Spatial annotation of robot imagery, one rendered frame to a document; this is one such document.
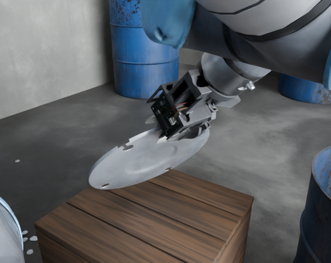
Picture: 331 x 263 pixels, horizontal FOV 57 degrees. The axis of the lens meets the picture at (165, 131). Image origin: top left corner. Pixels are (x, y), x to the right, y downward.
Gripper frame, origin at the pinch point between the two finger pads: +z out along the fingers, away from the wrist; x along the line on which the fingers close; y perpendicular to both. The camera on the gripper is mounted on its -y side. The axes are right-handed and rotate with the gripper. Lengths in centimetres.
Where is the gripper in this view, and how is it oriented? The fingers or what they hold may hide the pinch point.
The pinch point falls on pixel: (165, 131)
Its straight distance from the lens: 59.0
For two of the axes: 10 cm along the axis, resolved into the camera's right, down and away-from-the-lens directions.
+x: 4.6, 8.7, -1.9
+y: -7.5, 2.7, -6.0
